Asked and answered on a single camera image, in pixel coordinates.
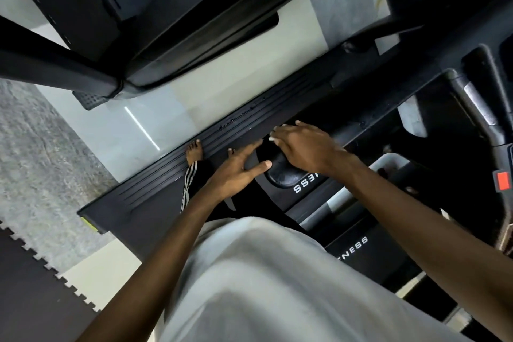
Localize person's left hand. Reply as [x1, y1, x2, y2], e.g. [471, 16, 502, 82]
[207, 139, 274, 198]

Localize person's right hand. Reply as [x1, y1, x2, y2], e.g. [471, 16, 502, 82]
[268, 120, 354, 178]

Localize black treadmill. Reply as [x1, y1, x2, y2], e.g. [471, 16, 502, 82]
[77, 0, 513, 342]

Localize person's left forearm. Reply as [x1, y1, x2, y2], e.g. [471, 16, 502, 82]
[76, 185, 229, 342]

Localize person's right forearm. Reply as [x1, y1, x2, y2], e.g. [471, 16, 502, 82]
[340, 157, 513, 342]

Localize person's bare foot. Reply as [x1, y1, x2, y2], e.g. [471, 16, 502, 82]
[185, 139, 204, 166]

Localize black striped trousers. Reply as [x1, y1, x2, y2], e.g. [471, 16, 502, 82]
[180, 160, 234, 214]

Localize black stair climber machine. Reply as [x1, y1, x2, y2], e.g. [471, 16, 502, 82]
[0, 0, 346, 110]

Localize black interlocking foam mat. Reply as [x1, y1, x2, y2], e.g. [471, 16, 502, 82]
[0, 226, 97, 342]

